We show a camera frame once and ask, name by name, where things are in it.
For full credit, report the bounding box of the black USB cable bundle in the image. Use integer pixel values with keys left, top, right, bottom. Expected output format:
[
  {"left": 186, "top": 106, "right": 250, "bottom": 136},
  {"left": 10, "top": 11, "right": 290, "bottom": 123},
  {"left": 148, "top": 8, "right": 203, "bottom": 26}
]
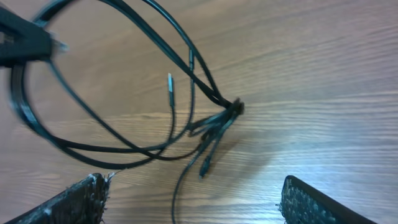
[{"left": 7, "top": 0, "right": 245, "bottom": 224}]

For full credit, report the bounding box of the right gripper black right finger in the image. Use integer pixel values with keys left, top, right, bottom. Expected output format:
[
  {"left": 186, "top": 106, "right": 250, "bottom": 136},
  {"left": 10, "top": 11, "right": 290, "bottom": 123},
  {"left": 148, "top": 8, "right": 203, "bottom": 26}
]
[{"left": 277, "top": 175, "right": 375, "bottom": 224}]

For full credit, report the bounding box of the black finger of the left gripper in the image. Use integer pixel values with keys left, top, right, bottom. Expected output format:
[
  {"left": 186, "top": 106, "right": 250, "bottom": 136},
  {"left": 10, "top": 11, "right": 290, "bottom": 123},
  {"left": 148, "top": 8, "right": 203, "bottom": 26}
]
[{"left": 1, "top": 7, "right": 68, "bottom": 68}]

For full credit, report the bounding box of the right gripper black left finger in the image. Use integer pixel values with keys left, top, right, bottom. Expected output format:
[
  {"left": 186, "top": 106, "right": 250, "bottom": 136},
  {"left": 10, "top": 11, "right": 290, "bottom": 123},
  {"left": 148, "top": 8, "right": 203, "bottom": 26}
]
[{"left": 6, "top": 173, "right": 112, "bottom": 224}]

